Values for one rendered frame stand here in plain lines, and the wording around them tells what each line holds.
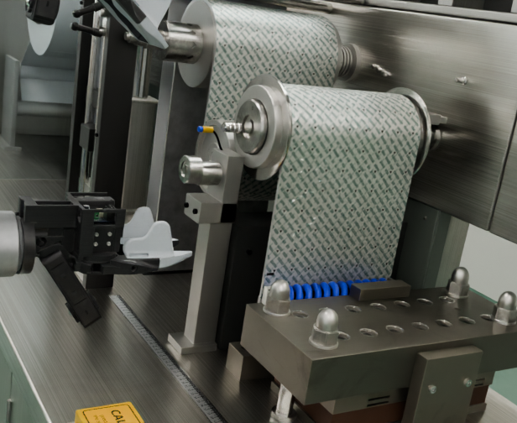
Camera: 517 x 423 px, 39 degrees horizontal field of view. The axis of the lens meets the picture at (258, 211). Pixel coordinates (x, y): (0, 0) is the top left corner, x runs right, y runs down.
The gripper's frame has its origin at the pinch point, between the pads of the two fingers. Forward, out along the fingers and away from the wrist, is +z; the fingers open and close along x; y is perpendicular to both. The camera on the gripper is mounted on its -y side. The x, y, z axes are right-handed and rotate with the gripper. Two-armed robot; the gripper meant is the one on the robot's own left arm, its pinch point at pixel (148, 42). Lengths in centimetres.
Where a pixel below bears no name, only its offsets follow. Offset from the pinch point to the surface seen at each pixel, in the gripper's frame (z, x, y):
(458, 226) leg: 70, 5, 22
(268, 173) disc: 22.7, -6.1, -0.8
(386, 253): 47.2, -8.3, 4.4
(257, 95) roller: 15.5, -1.8, 6.1
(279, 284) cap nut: 29.3, -15.6, -11.5
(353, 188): 33.8, -8.3, 6.7
